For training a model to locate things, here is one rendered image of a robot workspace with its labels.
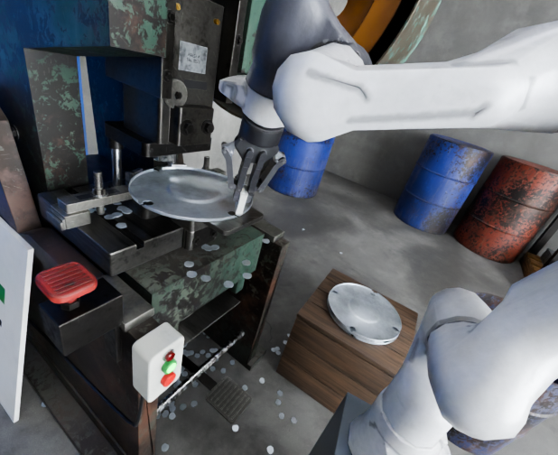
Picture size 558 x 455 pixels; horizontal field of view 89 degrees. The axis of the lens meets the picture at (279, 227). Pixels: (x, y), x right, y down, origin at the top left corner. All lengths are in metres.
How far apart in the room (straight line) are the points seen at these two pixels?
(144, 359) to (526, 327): 0.56
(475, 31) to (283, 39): 3.48
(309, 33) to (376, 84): 0.14
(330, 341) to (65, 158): 0.96
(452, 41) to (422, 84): 3.51
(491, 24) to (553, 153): 1.35
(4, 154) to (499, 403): 1.03
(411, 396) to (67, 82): 0.94
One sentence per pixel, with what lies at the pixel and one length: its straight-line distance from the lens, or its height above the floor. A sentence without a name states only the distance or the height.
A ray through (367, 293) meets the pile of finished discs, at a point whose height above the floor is 0.37.
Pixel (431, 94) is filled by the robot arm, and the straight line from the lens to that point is 0.35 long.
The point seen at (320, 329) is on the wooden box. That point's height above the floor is 0.35.
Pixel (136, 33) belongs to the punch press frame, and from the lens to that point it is 0.57.
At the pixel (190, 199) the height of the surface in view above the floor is 0.79.
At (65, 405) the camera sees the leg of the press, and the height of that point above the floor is 0.03.
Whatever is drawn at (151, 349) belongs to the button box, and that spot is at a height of 0.63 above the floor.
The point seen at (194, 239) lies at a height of 0.68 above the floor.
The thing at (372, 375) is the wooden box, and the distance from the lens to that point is 1.12.
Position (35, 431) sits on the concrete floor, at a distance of 1.27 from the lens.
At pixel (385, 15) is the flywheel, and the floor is 1.25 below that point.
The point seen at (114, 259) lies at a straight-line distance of 0.66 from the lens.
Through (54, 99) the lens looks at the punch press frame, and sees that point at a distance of 0.86.
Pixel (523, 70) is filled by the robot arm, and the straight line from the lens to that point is 0.38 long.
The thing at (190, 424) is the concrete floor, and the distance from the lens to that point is 1.21.
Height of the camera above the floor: 1.09
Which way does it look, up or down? 29 degrees down
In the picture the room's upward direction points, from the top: 16 degrees clockwise
